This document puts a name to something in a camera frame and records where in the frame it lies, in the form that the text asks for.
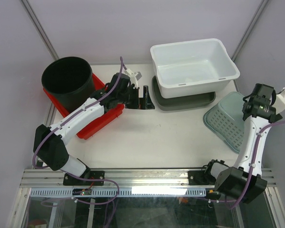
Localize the light teal perforated basket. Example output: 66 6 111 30
203 92 244 153

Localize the white slotted cable duct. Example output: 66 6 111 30
30 186 206 198

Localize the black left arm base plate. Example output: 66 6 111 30
63 170 105 187

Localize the aluminium mounting rail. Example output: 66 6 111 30
20 168 275 189

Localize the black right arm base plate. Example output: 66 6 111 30
188 171 216 186

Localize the red plastic tray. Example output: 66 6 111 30
43 88 125 140

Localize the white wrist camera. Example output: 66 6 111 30
273 88 285 114
124 69 142 86

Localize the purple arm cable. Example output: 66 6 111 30
228 83 285 209
32 56 128 170

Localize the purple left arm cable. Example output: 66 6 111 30
32 56 128 170

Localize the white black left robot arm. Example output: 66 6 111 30
33 70 154 185

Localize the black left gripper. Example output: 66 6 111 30
118 86 155 110

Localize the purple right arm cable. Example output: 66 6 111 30
228 83 285 209

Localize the black round bucket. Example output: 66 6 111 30
41 57 95 113

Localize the dark green plastic tray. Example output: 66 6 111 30
152 76 216 111

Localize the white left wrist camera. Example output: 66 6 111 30
124 69 142 86

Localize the white plastic tub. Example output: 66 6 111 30
150 38 240 99

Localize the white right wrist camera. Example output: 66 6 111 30
273 88 285 114

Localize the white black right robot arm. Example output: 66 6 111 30
203 84 282 208

